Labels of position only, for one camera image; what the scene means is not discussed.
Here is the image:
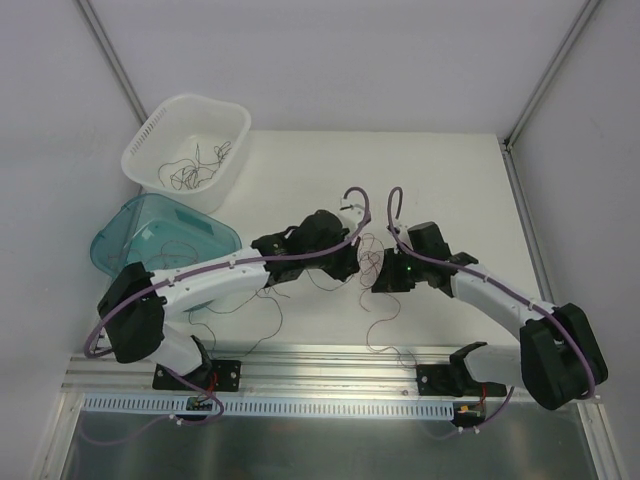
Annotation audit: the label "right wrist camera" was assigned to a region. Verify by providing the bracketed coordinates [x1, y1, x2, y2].
[387, 221, 407, 242]

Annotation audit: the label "aluminium rail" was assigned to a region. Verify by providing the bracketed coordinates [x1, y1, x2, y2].
[61, 342, 459, 400]

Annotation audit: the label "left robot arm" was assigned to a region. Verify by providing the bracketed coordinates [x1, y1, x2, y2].
[98, 207, 370, 390]

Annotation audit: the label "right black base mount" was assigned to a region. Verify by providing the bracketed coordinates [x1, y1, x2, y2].
[415, 364, 465, 397]

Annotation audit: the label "white plastic basket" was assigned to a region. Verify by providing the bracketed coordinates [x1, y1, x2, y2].
[121, 94, 251, 213]

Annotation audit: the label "right aluminium frame post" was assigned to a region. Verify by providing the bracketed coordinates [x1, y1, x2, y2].
[502, 0, 604, 151]

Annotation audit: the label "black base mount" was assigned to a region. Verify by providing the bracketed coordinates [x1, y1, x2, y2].
[415, 364, 465, 397]
[152, 359, 242, 392]

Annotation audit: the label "red wire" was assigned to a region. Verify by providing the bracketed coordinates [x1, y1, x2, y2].
[107, 239, 201, 271]

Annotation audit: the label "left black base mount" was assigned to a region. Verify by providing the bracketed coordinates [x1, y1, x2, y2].
[152, 359, 242, 392]

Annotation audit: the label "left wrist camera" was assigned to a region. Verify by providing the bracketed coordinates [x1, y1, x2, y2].
[338, 198, 365, 230]

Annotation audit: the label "teal transparent plastic bin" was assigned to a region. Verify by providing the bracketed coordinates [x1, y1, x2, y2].
[89, 193, 242, 279]

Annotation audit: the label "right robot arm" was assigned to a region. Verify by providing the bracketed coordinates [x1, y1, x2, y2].
[371, 222, 609, 410]

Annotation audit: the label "black wire in basket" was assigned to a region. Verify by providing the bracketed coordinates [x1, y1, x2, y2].
[157, 141, 234, 194]

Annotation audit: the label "left aluminium frame post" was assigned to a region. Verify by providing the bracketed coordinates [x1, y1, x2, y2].
[73, 0, 148, 125]

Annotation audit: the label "red black wires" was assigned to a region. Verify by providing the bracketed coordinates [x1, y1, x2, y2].
[187, 232, 421, 369]

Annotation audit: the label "aluminium frame post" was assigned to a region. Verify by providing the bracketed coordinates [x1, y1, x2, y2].
[73, 0, 148, 125]
[502, 0, 604, 151]

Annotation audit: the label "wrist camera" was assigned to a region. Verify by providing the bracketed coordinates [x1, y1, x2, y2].
[387, 221, 407, 242]
[338, 198, 365, 230]

